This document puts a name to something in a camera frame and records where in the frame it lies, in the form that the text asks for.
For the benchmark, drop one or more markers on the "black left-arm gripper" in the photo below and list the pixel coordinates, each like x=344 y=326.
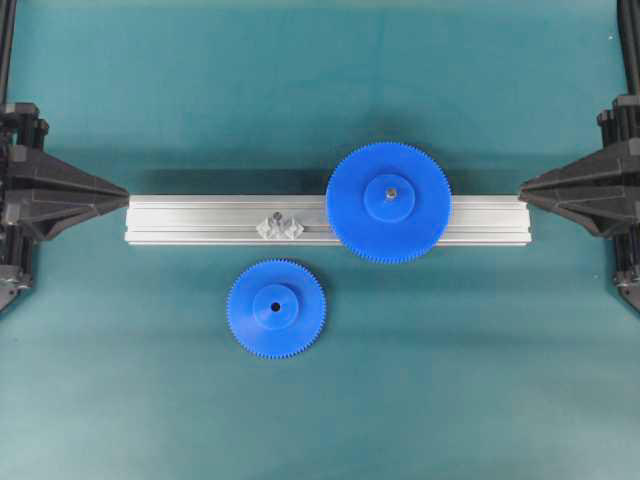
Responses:
x=72 y=196

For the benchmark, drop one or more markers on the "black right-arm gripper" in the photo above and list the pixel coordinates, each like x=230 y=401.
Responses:
x=601 y=218

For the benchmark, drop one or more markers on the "small blue gear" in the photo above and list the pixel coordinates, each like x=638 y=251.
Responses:
x=276 y=309

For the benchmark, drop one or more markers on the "large blue gear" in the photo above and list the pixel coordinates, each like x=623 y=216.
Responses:
x=388 y=231

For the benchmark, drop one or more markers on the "aluminium extrusion rail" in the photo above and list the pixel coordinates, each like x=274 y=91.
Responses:
x=476 y=220

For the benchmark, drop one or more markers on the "black right frame post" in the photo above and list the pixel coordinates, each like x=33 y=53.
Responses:
x=628 y=27

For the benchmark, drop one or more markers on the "black frame post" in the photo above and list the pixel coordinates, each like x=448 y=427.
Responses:
x=628 y=27
x=7 y=25

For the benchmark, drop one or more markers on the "black left frame post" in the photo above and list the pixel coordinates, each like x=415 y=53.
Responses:
x=7 y=25

